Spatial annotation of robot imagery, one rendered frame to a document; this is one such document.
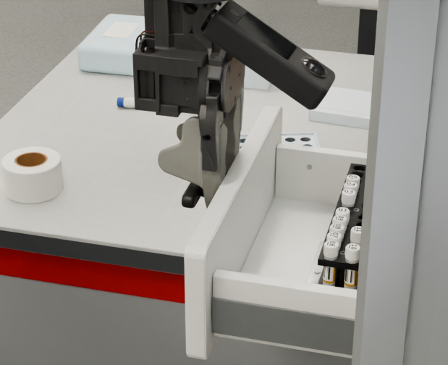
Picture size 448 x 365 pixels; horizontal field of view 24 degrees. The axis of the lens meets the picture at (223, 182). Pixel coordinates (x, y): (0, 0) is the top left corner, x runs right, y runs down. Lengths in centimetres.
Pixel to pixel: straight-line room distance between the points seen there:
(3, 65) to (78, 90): 214
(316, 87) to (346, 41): 295
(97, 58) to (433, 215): 128
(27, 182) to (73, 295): 14
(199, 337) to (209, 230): 9
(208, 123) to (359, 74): 72
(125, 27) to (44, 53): 211
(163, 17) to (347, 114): 57
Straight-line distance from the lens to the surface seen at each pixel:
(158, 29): 90
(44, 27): 399
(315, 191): 108
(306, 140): 131
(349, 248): 87
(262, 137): 101
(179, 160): 93
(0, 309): 130
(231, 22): 88
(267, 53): 87
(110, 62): 157
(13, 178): 124
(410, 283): 32
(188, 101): 90
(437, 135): 30
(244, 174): 94
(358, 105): 145
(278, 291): 85
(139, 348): 125
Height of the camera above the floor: 138
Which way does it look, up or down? 29 degrees down
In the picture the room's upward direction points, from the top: straight up
